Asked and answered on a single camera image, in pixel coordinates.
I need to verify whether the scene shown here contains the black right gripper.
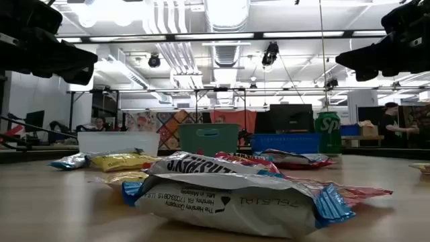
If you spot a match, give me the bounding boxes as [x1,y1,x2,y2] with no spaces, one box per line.
[335,0,430,82]

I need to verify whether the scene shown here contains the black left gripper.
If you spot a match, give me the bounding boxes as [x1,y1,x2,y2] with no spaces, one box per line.
[0,0,98,85]

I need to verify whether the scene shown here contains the white blue Hershey's candy packet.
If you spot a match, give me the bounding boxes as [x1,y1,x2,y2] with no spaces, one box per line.
[146,151,280,177]
[121,173,356,239]
[48,152,91,171]
[254,149,325,164]

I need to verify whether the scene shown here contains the large yellow Sour Patch packet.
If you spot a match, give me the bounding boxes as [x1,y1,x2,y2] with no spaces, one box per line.
[89,149,163,173]

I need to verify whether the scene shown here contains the black partition panel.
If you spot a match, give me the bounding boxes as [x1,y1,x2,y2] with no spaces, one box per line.
[357,106,401,148]

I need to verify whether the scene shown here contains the brown cardboard box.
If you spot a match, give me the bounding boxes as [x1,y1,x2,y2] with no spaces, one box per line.
[357,120,380,137]

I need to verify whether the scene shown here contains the black background machine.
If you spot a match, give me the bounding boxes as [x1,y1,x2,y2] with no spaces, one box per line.
[48,120,79,145]

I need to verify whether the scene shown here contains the blue storage bin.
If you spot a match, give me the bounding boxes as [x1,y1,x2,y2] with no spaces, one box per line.
[341,124,360,137]

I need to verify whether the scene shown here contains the small black monitor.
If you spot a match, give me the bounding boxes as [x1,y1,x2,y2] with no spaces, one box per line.
[25,110,45,134]

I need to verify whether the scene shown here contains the wooden background table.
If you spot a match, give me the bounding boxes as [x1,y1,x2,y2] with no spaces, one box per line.
[341,134,385,148]

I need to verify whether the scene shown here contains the dark patterned cloth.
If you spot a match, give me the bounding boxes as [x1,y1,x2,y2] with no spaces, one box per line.
[399,104,430,149]

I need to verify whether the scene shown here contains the green Sprite can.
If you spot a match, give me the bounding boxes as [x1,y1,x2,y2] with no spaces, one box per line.
[314,110,343,156]

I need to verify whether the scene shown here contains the red machine part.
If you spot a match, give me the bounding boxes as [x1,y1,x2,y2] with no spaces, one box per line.
[0,124,25,144]

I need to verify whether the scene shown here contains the clear plastic bin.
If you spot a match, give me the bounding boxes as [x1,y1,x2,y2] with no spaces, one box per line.
[77,130,161,158]

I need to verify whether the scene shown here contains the large black monitor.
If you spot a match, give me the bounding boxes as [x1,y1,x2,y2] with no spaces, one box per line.
[268,104,315,134]

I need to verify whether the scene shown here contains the blue plastic basket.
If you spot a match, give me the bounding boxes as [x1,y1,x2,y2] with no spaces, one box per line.
[250,132,322,155]

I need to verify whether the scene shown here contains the colourful patchwork quilt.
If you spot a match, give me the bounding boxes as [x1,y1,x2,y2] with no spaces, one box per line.
[124,109,204,151]

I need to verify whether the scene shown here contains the orange hanging cloth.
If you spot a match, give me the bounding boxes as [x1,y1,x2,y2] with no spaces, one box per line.
[210,110,258,134]

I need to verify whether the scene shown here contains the teal plastic bin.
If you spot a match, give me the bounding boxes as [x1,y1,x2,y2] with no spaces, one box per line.
[177,122,241,158]

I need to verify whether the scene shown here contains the thin hanging cable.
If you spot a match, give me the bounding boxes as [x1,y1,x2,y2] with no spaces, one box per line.
[317,0,330,112]

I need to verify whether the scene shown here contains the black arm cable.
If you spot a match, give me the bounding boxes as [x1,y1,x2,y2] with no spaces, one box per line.
[0,115,79,139]

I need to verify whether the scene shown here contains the black overhead camera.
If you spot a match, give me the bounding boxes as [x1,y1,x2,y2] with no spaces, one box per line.
[261,40,280,67]

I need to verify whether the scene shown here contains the black overhead frame beam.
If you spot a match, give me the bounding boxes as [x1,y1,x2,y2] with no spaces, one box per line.
[55,30,388,44]

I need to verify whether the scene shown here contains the silver ventilation duct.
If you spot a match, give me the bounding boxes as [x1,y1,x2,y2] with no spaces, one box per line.
[204,0,251,68]

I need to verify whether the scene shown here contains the black background truss frame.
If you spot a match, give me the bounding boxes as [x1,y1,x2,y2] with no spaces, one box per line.
[67,86,430,132]

